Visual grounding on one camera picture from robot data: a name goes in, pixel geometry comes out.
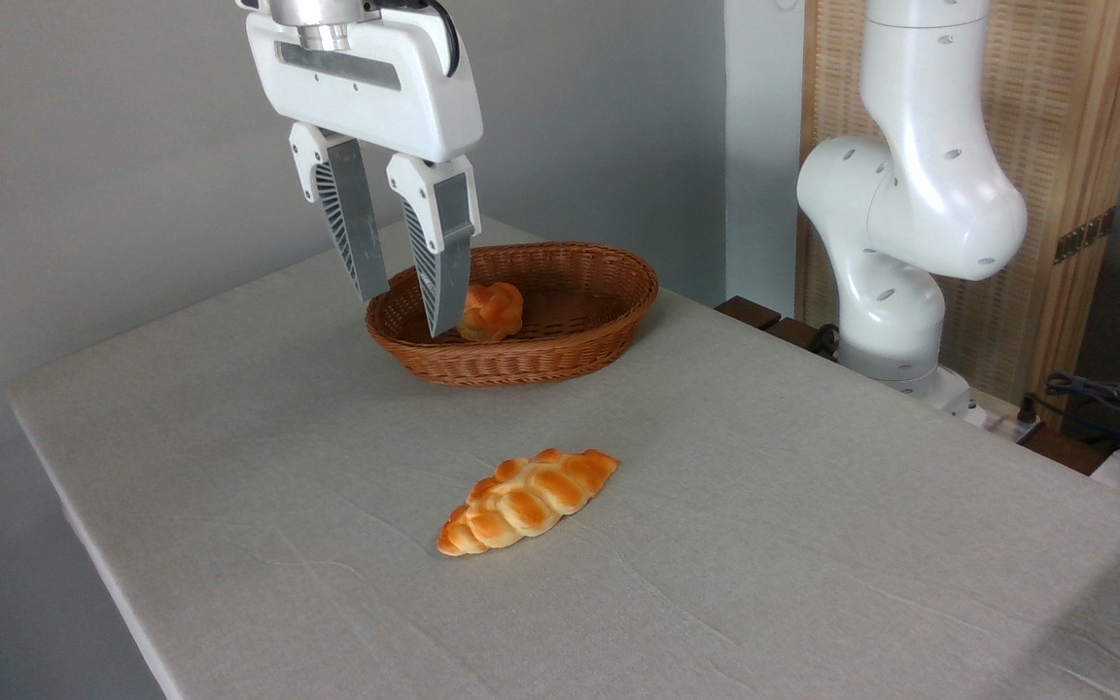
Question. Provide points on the dark brown wooden board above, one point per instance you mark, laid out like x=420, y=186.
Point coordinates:
x=750, y=311

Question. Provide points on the brown oval wicker basket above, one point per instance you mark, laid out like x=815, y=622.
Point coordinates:
x=560, y=360

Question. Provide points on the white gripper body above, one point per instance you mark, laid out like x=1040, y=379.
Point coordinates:
x=375, y=102

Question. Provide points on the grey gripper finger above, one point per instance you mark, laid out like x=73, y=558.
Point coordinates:
x=448, y=209
x=351, y=209

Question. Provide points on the long braided bread loaf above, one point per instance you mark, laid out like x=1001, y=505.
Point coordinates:
x=526, y=501

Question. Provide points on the round orange bread bun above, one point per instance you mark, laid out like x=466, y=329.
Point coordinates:
x=496, y=311

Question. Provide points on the metal screen hinge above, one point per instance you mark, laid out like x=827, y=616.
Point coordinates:
x=1085, y=235

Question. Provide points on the light grey tablecloth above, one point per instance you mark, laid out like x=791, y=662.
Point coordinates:
x=716, y=544

